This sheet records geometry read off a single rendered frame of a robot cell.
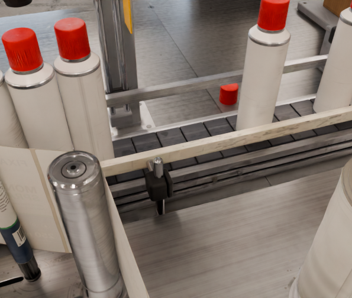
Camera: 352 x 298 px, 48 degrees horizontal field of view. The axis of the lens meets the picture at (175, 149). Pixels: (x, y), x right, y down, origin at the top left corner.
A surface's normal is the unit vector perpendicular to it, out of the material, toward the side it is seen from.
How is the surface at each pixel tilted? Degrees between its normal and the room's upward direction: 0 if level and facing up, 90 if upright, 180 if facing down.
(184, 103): 0
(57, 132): 90
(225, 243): 0
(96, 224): 90
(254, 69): 90
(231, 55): 0
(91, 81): 90
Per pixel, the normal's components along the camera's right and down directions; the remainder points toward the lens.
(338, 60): -0.71, 0.48
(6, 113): 0.86, 0.35
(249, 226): 0.00, -0.73
